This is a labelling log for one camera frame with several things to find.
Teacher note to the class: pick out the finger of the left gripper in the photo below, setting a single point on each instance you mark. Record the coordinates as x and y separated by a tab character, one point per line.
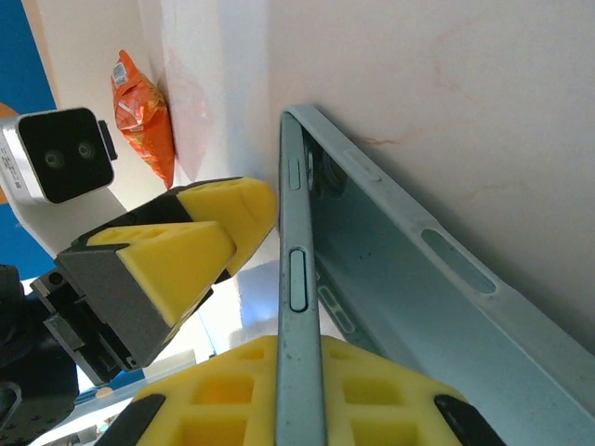
162	269
232	204

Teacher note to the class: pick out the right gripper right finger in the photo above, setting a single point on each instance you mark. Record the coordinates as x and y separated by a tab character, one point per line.
381	395

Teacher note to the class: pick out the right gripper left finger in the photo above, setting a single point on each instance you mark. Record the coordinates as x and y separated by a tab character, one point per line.
209	395

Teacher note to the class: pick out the black phone teal edge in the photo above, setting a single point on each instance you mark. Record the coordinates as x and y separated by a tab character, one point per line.
297	279

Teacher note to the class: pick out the teal phone case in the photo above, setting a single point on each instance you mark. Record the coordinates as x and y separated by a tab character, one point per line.
418	302

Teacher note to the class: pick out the orange snack bag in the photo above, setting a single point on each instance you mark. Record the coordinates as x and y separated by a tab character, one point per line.
139	116

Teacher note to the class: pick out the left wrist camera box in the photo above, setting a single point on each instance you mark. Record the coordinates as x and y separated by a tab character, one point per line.
65	153

